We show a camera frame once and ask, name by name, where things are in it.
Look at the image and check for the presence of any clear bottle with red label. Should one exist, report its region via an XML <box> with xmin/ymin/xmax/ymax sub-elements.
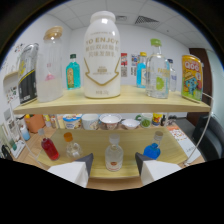
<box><xmin>104</xmin><ymin>133</ymin><xmax>125</xmax><ymax>173</ymax></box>

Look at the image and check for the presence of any white cup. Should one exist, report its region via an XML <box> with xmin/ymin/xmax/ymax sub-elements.
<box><xmin>81</xmin><ymin>113</ymin><xmax>100</xmax><ymax>131</ymax></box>

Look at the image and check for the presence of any blue bottle with silver cap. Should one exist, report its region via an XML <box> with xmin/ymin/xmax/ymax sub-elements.
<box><xmin>143</xmin><ymin>130</ymin><xmax>165</xmax><ymax>160</ymax></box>

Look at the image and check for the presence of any clear bottle with orange cap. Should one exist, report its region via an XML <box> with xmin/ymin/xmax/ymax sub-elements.
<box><xmin>63</xmin><ymin>131</ymin><xmax>83</xmax><ymax>159</ymax></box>

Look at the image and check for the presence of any red liquid bottle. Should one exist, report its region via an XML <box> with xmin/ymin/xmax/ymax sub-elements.
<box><xmin>37</xmin><ymin>128</ymin><xmax>61</xmax><ymax>161</ymax></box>

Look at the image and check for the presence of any white cloth bag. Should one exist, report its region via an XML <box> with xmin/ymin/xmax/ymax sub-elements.
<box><xmin>166</xmin><ymin>124</ymin><xmax>203</xmax><ymax>164</ymax></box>

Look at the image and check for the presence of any blue and white tub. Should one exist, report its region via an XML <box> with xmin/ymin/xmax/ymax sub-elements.
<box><xmin>62</xmin><ymin>114</ymin><xmax>83</xmax><ymax>130</ymax></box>

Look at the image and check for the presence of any green and white mug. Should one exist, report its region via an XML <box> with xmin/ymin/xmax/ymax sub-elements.
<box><xmin>134</xmin><ymin>113</ymin><xmax>154</xmax><ymax>129</ymax></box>

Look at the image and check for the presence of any small white bowl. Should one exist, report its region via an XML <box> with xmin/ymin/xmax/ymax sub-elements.
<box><xmin>121</xmin><ymin>118</ymin><xmax>141</xmax><ymax>131</ymax></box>

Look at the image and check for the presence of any white tray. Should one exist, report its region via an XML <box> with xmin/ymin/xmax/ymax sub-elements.
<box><xmin>9</xmin><ymin>139</ymin><xmax>27</xmax><ymax>159</ymax></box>

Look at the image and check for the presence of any orange basket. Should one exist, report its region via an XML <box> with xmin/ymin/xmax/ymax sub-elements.
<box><xmin>24</xmin><ymin>114</ymin><xmax>46</xmax><ymax>134</ymax></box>

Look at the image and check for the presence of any black chair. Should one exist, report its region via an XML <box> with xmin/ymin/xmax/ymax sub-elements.
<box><xmin>191</xmin><ymin>114</ymin><xmax>224</xmax><ymax>163</ymax></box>

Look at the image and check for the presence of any white bowl with pink rim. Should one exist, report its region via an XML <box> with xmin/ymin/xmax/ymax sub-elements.
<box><xmin>98</xmin><ymin>113</ymin><xmax>123</xmax><ymax>131</ymax></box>

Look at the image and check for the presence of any black kettle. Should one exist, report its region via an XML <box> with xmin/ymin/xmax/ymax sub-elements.
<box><xmin>0</xmin><ymin>143</ymin><xmax>14</xmax><ymax>161</ymax></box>

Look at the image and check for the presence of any two-tier wooden shelf rack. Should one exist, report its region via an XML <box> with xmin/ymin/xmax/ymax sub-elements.
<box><xmin>8</xmin><ymin>84</ymin><xmax>214</xmax><ymax>181</ymax></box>

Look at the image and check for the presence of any brown door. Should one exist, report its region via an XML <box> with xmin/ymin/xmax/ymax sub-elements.
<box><xmin>186</xmin><ymin>47</ymin><xmax>214</xmax><ymax>127</ymax></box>

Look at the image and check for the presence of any glass jar with wooden lid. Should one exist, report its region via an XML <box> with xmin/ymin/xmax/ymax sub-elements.
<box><xmin>35</xmin><ymin>25</ymin><xmax>64</xmax><ymax>103</ymax></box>

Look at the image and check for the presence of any small clear bottle blue cap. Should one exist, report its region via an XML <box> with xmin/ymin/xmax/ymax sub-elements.
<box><xmin>167</xmin><ymin>58</ymin><xmax>178</xmax><ymax>93</ymax></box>

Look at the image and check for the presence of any clear bottle with green cap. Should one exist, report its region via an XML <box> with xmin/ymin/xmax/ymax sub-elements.
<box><xmin>145</xmin><ymin>38</ymin><xmax>171</xmax><ymax>100</ymax></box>

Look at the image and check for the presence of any yellow printed drink can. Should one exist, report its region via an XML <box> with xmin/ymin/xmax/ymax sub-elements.
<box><xmin>181</xmin><ymin>54</ymin><xmax>204</xmax><ymax>103</ymax></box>

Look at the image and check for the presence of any teal liquid bottle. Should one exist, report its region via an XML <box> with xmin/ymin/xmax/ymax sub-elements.
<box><xmin>65</xmin><ymin>53</ymin><xmax>82</xmax><ymax>91</ymax></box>

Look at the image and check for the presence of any blue bottle with yellow cap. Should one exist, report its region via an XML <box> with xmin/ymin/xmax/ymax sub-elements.
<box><xmin>135</xmin><ymin>51</ymin><xmax>148</xmax><ymax>89</ymax></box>

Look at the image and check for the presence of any large white plastic bottle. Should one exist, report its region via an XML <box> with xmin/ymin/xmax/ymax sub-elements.
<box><xmin>82</xmin><ymin>10</ymin><xmax>122</xmax><ymax>100</ymax></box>

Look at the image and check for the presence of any red wall poster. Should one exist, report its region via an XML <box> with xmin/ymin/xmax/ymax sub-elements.
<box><xmin>120</xmin><ymin>52</ymin><xmax>128</xmax><ymax>78</ymax></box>

